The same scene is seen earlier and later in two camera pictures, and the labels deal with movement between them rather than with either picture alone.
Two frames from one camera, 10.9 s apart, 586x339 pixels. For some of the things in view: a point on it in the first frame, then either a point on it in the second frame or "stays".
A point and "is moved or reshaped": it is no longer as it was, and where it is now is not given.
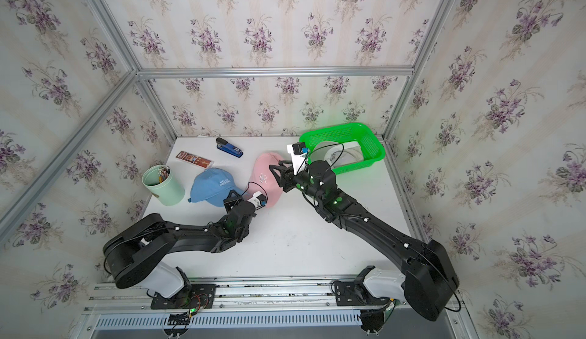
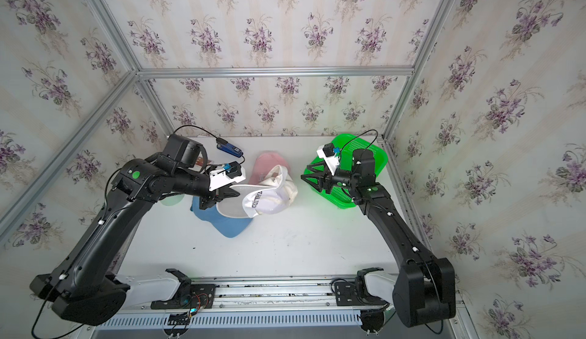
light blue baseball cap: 211,185 is moved or reshaped
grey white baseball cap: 336,154 → 269,197
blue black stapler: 228,147 stays
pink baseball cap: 262,179 stays
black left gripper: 229,204 → 217,195
